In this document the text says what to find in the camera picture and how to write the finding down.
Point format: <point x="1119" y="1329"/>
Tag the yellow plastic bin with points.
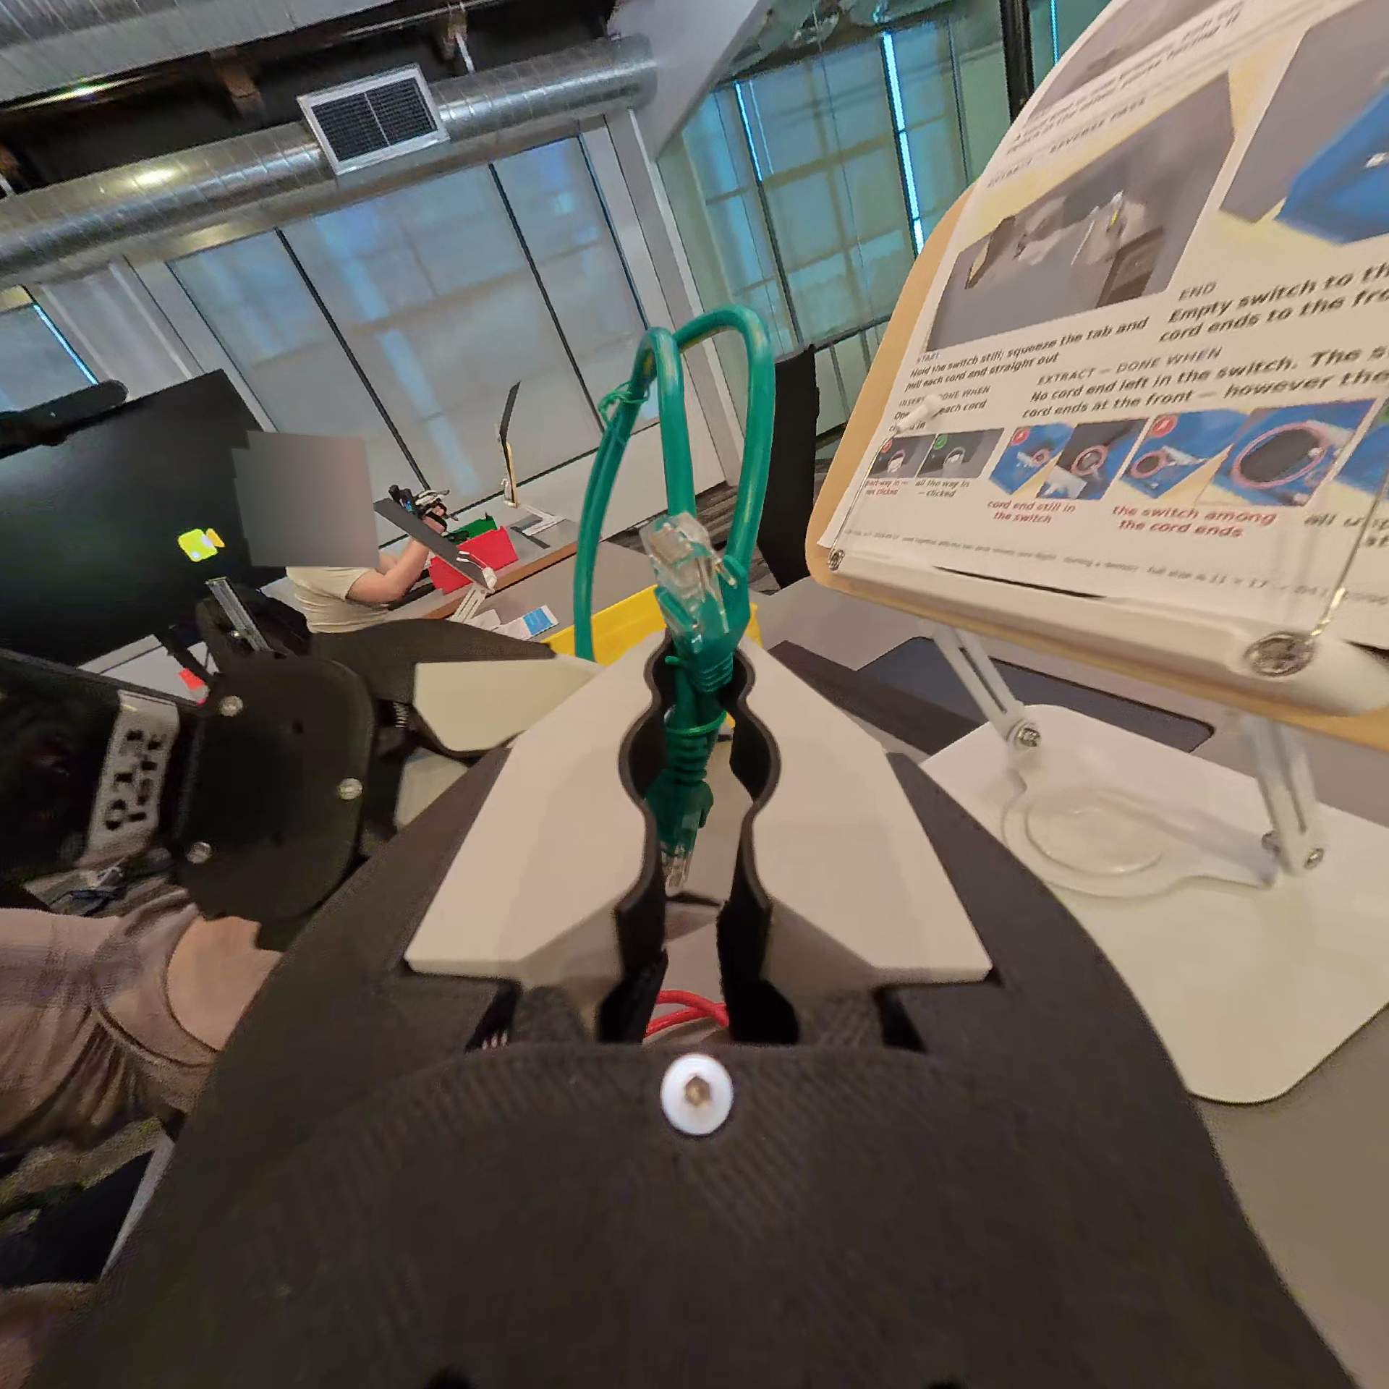
<point x="607" y="632"/>

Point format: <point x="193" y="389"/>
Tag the black camera bar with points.
<point x="55" y="417"/>

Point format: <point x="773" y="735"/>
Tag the red plastic bin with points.
<point x="478" y="558"/>

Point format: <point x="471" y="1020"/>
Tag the black monitor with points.
<point x="109" y="510"/>

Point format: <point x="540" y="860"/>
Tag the instruction sheet on stand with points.
<point x="1227" y="976"/>

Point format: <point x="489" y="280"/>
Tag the silver air duct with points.
<point x="218" y="184"/>

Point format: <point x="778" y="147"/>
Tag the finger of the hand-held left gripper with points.
<point x="500" y="699"/>
<point x="423" y="786"/>

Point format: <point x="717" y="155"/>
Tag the person's left forearm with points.
<point x="76" y="1009"/>

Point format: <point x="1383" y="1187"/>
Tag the printed instruction sheet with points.
<point x="1139" y="325"/>

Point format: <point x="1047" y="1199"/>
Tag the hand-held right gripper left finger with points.
<point x="521" y="868"/>

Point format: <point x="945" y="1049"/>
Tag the white vent grille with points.
<point x="374" y="117"/>

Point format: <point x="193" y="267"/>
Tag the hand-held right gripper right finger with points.
<point x="858" y="868"/>

